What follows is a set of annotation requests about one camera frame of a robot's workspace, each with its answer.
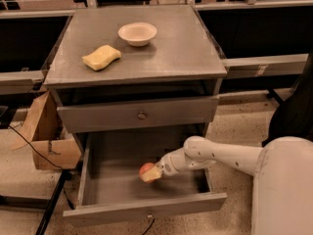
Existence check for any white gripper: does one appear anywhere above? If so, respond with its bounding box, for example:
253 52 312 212
140 149 187 182

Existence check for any red apple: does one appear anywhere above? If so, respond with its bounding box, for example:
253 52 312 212
139 163 156 183

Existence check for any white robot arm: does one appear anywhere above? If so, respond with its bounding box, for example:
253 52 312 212
139 136 313 235

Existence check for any open middle grey drawer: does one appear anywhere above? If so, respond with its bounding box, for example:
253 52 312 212
64 125 227 227

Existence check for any closed top grey drawer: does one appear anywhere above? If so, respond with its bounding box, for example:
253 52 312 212
57 96 219 133

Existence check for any grey drawer cabinet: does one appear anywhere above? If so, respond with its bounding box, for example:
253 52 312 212
43 4 229 228

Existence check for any brown cardboard box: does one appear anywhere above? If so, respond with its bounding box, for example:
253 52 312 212
11 92 81 170

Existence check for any black metal stand leg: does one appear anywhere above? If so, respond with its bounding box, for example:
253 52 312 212
0 169 70 235

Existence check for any yellow sponge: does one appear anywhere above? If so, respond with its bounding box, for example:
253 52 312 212
82 45 121 71

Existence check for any white paper bowl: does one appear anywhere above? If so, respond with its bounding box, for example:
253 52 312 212
118 23 157 47

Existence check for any black floor cable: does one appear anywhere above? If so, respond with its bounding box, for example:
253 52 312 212
8 124 75 211

